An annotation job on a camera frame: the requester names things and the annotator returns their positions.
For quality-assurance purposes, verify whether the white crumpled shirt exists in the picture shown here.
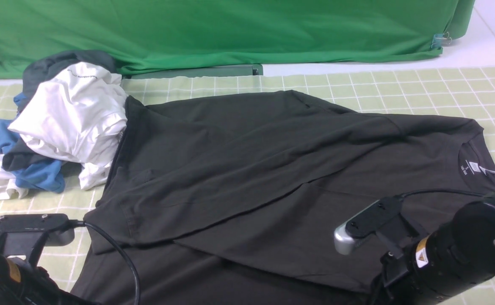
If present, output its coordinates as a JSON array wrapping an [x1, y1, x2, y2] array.
[[9, 62, 127, 190]]

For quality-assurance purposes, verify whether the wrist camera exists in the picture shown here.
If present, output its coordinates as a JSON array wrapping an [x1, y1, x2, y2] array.
[[334, 196, 428, 255], [0, 213, 75, 258]]

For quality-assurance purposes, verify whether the dark green metal bar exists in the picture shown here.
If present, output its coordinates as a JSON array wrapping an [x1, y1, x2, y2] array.
[[123, 64, 263, 79]]

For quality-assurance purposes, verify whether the green backdrop cloth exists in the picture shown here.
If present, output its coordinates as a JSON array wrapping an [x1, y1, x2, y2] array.
[[0, 0, 475, 79]]

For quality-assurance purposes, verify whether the blue crumpled garment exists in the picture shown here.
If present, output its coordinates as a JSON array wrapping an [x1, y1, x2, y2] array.
[[0, 93, 66, 194]]

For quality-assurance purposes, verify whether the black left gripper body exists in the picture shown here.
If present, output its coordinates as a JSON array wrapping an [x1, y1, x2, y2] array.
[[0, 254, 92, 305]]

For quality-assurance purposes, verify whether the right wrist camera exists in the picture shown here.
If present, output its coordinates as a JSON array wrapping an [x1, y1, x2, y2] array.
[[334, 196, 428, 255]]

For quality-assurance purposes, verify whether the teal binder clip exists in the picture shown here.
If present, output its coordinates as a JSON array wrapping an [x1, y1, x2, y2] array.
[[430, 32, 453, 50]]

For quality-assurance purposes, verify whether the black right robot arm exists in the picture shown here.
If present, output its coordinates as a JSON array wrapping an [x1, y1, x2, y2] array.
[[366, 189, 495, 305]]

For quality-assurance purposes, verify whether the dark gray long-sleeve shirt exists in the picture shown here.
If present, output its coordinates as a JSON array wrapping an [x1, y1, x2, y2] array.
[[84, 91, 495, 305]]

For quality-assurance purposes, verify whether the light green checkered table mat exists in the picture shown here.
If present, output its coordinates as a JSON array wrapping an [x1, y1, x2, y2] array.
[[0, 67, 495, 305]]

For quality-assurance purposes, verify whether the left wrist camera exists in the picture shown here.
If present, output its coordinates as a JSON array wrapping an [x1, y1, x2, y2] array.
[[0, 213, 75, 258]]

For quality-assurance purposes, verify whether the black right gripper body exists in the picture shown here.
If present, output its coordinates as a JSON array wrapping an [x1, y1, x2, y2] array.
[[368, 237, 442, 305]]

